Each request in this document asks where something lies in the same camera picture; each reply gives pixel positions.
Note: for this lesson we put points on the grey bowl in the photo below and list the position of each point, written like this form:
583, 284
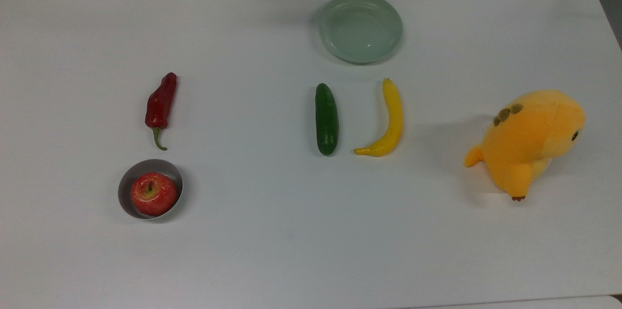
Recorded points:
127, 185

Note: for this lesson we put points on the red chili pepper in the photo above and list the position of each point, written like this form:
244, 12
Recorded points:
161, 102

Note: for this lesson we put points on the green cucumber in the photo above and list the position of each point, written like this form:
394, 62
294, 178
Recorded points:
326, 119

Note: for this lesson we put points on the yellow banana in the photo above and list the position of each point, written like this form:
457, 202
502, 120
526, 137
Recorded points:
392, 114

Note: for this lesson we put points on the red apple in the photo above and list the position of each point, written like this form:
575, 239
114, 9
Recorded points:
153, 195

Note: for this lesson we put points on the pale green plate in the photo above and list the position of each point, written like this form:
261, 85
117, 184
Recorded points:
360, 28

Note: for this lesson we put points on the orange plush toy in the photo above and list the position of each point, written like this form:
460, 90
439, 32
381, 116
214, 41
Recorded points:
527, 139

